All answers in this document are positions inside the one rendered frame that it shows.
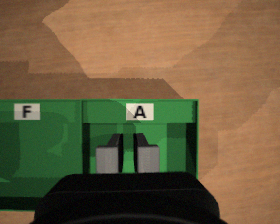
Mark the green three-compartment bin rack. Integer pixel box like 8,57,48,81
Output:
0,99,199,212

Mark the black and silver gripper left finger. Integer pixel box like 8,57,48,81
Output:
95,133,124,174

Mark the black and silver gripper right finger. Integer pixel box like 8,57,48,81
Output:
133,133,160,173

